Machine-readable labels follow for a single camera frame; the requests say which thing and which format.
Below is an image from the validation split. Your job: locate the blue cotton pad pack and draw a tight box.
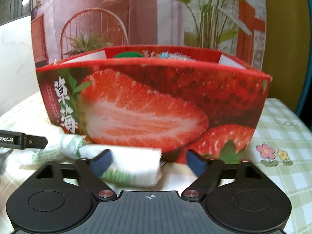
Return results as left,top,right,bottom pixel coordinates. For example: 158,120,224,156
159,51,195,61

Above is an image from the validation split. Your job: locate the white green tissue pack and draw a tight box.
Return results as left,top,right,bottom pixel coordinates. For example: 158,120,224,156
30,134,162,187

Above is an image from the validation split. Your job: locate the red strawberry cardboard box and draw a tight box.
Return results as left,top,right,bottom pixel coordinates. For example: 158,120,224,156
35,45,272,164

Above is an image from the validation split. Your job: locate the person's left hand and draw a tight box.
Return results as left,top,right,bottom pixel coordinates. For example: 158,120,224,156
0,149,13,176

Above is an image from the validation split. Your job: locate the printed room scene backdrop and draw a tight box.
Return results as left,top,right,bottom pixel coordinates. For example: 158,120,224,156
31,0,266,69

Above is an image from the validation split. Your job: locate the green felt pouch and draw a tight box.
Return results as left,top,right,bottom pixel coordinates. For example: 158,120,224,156
113,51,144,58

